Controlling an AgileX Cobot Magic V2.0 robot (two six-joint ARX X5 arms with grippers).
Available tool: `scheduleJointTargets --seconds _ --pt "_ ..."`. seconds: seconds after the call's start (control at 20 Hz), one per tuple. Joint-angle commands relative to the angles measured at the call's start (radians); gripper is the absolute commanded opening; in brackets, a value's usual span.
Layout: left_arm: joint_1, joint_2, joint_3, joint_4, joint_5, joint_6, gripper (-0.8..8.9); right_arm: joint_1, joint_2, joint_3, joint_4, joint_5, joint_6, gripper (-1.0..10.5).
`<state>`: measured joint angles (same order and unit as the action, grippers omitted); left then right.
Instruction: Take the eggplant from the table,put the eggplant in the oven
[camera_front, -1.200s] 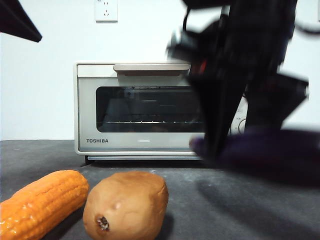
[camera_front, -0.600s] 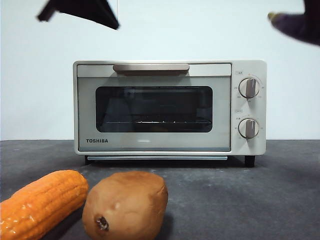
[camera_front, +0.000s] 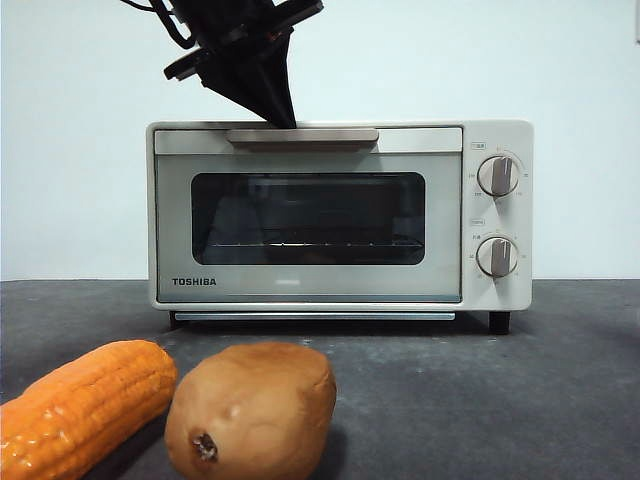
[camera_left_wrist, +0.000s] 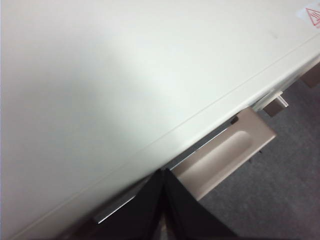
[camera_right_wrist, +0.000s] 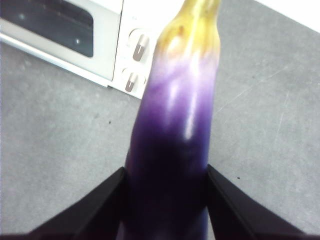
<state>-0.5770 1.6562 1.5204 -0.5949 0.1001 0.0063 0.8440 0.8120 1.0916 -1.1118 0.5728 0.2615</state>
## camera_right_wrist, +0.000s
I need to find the beige oven knob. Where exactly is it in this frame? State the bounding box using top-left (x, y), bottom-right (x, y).
top-left (121, 66), bottom-right (148, 94)
top-left (128, 28), bottom-right (153, 64)

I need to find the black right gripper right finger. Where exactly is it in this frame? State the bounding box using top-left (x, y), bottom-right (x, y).
top-left (206, 164), bottom-right (320, 240)

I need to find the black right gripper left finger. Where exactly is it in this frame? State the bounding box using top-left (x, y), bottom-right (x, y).
top-left (0, 166), bottom-right (128, 240)

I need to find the cream Toshiba toaster oven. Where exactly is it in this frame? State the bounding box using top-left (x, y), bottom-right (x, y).
top-left (0, 0), bottom-right (187, 100)

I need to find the purple eggplant with yellow stem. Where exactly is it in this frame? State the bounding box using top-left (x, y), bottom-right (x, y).
top-left (115, 0), bottom-right (223, 240)

